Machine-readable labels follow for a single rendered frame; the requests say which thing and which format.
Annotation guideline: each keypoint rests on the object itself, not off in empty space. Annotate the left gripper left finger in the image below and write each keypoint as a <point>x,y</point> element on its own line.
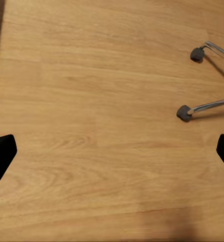
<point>8,150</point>

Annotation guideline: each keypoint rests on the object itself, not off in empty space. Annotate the swivel chair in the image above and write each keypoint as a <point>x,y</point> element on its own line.
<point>185,112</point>

